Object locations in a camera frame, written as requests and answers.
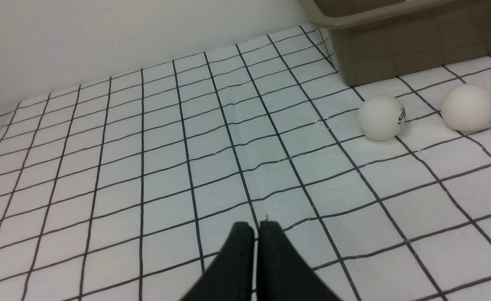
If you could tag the white ball with logo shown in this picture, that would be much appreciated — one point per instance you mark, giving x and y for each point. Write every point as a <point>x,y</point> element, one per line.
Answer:
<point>381,117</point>

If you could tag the white black-grid tablecloth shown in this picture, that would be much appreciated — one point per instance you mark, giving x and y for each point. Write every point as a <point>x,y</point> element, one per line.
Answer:
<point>126,188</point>

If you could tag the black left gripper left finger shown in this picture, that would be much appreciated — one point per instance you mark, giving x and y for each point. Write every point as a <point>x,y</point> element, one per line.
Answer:
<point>230,275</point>

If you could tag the white table-tennis ball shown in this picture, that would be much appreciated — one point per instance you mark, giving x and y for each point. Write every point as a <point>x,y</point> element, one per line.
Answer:
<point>467,107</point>

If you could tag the olive green plastic bin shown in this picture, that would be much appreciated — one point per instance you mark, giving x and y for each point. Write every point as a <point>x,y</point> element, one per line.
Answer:
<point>374,40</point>

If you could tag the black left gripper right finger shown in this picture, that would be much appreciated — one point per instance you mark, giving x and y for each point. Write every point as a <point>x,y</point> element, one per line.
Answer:
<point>282,274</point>

